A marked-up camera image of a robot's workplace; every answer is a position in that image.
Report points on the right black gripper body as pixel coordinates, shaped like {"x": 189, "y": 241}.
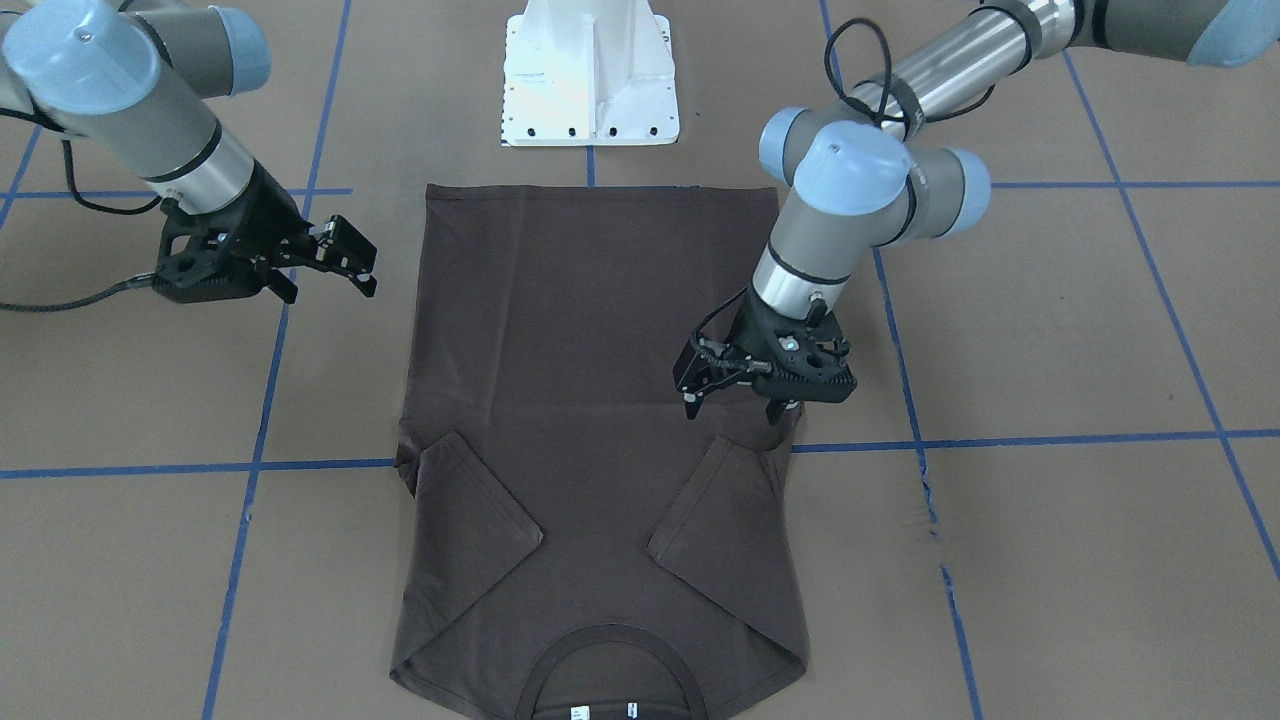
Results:
{"x": 267, "y": 212}

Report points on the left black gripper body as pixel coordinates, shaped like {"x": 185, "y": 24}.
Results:
{"x": 748, "y": 322}

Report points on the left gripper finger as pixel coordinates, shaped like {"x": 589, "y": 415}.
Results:
{"x": 782, "y": 411}
{"x": 705, "y": 367}

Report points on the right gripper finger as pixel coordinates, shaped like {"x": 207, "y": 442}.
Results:
{"x": 350, "y": 282}
{"x": 336, "y": 247}

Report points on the dark brown t-shirt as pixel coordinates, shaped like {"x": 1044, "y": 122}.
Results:
{"x": 580, "y": 547}

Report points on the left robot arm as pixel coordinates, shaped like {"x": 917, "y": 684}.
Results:
{"x": 855, "y": 184}

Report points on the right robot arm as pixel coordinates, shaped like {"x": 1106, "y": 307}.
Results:
{"x": 135, "y": 77}

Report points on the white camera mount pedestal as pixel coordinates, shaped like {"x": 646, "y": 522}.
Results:
{"x": 589, "y": 73}

